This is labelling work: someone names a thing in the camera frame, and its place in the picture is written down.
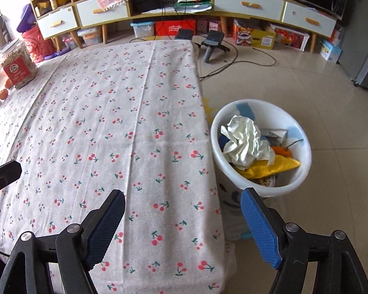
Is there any red cardboard box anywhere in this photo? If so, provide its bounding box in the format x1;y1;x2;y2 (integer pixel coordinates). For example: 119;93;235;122
155;20;197;37

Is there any clear storage box blue lid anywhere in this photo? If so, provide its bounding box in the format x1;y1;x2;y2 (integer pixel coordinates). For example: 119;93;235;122
131;21;155;39

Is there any clear jar with red label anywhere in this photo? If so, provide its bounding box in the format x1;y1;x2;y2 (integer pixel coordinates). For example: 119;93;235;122
0;38;38;90

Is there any large white tissue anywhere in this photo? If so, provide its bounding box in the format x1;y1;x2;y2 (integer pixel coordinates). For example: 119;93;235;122
220;115;276;170

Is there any colourful lion print box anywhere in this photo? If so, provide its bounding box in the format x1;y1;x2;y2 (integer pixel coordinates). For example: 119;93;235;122
232;18;276;49

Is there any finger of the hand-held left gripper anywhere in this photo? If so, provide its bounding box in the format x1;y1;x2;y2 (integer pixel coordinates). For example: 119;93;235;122
0;160;23;195

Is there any cherry print tablecloth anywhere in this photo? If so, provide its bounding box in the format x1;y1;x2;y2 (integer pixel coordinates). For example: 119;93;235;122
0;39;237;294

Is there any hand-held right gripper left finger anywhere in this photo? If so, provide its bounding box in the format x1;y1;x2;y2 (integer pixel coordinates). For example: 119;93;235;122
0;189;126;294

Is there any red bucket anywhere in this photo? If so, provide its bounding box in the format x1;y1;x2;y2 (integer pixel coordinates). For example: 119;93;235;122
21;24;57;63

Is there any red gift box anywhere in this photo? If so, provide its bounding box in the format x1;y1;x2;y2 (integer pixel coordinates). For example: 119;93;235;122
271;24;310;51

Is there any black floor cable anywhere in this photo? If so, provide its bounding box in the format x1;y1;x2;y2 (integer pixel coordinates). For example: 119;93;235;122
130;37;278;80

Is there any white plastic waste bin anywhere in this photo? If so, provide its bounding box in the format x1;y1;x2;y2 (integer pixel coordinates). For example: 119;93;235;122
210;99;312;241

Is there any blue and white box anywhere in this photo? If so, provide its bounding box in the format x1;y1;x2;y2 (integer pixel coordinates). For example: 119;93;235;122
319;38;342;62

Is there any clear storage box orange handle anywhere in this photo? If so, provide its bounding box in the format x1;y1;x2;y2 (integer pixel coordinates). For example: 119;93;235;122
77;26;103;46

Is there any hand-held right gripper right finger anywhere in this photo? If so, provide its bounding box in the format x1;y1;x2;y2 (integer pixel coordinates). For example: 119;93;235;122
240;187;368;294

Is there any yellow snack packet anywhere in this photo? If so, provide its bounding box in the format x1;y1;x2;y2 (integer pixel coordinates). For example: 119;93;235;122
237;155;301;179

